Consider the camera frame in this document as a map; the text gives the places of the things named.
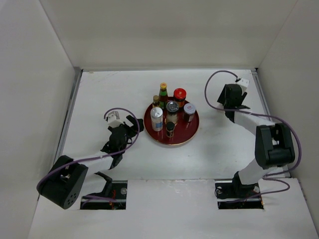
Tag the red round tray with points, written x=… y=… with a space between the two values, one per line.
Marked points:
x=183 y=132

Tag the silver lid pepper jar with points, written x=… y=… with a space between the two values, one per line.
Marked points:
x=189 y=111

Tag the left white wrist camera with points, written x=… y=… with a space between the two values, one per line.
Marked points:
x=113 y=119

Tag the grey lid spice shaker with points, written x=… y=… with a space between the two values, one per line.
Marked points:
x=172 y=109

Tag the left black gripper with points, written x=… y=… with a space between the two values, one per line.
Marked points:
x=132 y=121

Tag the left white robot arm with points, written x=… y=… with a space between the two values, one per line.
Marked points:
x=63 y=183

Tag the small dark spice jar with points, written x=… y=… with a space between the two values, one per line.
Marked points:
x=170 y=126

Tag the red lid sauce jar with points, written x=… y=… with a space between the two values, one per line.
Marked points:
x=179 y=96

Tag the green label sauce bottle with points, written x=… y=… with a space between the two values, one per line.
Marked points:
x=163 y=96

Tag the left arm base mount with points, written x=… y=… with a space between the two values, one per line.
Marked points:
x=112 y=197

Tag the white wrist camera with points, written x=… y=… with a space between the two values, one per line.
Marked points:
x=243 y=83
x=113 y=119

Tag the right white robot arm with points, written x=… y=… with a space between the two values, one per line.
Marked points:
x=273 y=141

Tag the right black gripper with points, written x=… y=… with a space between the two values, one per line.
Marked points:
x=222 y=98

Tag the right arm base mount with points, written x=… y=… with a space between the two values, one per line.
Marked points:
x=229 y=198

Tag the tall silver lid jar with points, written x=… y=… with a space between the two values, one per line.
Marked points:
x=156 y=118

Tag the small yellow label bottle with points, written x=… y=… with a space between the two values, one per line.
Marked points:
x=156 y=102

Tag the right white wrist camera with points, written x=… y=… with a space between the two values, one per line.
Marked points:
x=243 y=83

